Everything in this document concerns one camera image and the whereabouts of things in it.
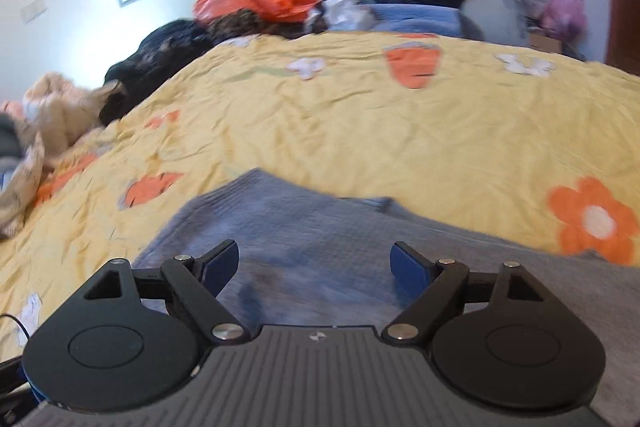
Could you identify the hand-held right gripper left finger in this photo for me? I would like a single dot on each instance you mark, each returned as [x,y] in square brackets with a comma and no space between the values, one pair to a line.
[222,264]

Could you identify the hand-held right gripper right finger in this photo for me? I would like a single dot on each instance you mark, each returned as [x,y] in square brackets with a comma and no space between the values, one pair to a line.
[407,269]

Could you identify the yellow flower print blanket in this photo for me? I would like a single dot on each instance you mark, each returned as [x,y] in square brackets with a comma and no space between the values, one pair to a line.
[350,122]

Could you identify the black patterned garment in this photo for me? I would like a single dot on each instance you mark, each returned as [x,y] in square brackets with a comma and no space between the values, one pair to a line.
[150,62]

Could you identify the beige fluffy garment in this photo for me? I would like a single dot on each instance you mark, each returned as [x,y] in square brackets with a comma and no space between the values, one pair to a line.
[55,112]

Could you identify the leopard print garment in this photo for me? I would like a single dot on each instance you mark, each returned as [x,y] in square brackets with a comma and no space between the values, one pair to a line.
[250,24]

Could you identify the light blue knit cloth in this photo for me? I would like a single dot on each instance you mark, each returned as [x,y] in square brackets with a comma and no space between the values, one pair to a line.
[415,19]

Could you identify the white crumpled plastic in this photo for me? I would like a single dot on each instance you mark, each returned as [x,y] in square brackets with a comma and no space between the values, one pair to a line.
[345,13]

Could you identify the brown cardboard box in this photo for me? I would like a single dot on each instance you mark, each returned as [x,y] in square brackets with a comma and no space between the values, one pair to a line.
[545,42]

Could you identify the clear plastic bag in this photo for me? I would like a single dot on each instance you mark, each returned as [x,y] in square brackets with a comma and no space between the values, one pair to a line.
[495,12]

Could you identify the purple plastic bag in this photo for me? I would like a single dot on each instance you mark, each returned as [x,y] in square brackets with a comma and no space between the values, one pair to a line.
[565,12]

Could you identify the white wall switch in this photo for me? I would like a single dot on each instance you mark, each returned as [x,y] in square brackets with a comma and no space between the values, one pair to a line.
[33,10]

